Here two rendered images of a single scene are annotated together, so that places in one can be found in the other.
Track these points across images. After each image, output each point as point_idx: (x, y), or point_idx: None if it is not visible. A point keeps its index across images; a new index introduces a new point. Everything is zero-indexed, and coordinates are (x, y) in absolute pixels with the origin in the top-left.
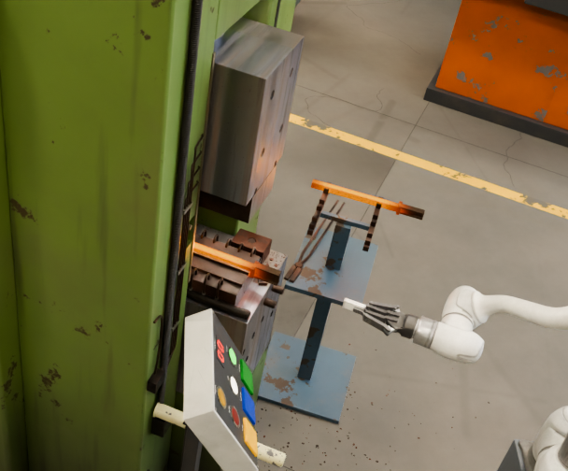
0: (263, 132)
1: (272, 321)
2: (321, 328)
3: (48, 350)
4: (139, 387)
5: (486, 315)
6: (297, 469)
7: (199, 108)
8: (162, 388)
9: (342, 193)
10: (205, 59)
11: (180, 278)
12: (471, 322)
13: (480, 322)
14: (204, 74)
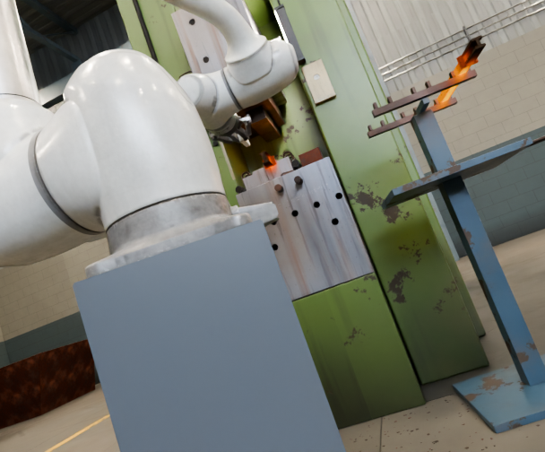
0: (195, 45)
1: (351, 236)
2: (481, 277)
3: None
4: None
5: (229, 49)
6: (384, 449)
7: (177, 56)
8: None
9: (443, 93)
10: (169, 30)
11: None
12: (220, 71)
13: (230, 64)
14: (173, 37)
